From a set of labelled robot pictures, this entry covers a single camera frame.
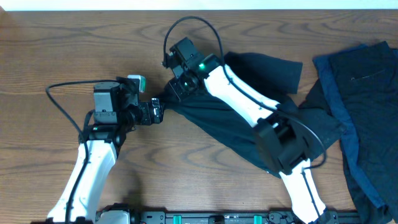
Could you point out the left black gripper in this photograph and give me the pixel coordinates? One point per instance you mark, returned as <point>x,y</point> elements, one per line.
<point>155,111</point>

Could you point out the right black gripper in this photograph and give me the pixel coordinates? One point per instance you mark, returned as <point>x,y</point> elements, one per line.
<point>179,88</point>

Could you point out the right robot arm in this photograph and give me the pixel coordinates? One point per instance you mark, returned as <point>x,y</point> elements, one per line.
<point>282,140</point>

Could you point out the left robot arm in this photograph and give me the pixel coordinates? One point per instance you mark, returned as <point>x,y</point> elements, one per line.
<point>117,112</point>

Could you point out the navy blue folded garment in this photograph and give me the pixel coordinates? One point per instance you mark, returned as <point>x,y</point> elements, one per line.
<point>349,140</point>

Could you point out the black folded garment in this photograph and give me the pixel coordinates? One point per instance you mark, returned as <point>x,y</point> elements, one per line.
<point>367,82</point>

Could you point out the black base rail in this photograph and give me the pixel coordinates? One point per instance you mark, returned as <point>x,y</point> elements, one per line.
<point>230,218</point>

